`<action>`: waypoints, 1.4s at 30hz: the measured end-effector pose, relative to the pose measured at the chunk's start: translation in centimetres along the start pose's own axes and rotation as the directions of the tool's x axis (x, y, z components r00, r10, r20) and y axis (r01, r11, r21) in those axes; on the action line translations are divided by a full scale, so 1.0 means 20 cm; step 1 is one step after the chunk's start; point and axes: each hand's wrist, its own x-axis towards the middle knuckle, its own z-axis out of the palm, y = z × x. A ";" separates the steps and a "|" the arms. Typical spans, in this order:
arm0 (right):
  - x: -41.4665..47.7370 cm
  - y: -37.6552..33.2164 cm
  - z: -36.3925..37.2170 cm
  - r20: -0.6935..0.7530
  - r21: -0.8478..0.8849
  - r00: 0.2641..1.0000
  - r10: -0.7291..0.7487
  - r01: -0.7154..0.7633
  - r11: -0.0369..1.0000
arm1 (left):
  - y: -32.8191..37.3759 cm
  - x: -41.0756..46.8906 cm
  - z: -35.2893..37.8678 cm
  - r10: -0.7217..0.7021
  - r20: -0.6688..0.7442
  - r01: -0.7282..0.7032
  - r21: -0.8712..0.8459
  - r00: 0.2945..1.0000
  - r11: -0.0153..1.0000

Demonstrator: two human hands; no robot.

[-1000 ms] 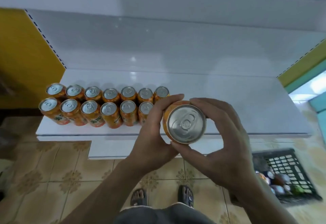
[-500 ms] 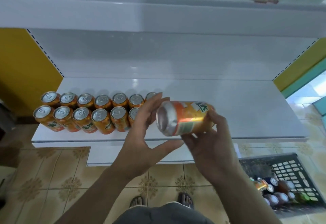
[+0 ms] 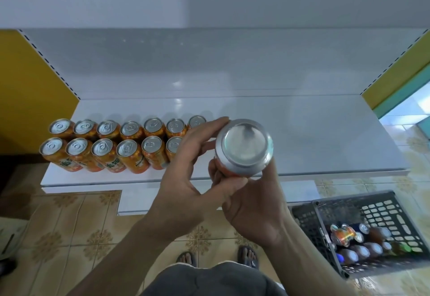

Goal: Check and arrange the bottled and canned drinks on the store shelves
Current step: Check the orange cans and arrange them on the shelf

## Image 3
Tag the person's right hand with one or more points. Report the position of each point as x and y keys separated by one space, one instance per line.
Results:
x=259 y=208

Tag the person's left hand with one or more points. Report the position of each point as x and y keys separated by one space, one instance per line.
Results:
x=185 y=198

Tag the orange can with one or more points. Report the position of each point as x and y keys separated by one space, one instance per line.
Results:
x=344 y=235
x=243 y=146

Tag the cola bottle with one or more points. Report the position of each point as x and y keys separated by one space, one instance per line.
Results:
x=340 y=257

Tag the group of orange cans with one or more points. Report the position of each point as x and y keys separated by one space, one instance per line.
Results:
x=101 y=148

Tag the grey plastic crate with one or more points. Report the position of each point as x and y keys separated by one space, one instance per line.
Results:
x=363 y=197

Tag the white metal shelf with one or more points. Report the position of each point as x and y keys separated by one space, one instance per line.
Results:
x=235 y=64

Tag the person's right forearm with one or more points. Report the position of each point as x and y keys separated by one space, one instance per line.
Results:
x=302 y=272

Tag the person's left forearm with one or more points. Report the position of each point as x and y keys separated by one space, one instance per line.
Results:
x=127 y=265

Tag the person's grey shirt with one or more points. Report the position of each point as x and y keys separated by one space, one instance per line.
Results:
x=215 y=280

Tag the teal cabinet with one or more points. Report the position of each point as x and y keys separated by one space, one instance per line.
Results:
x=424 y=128

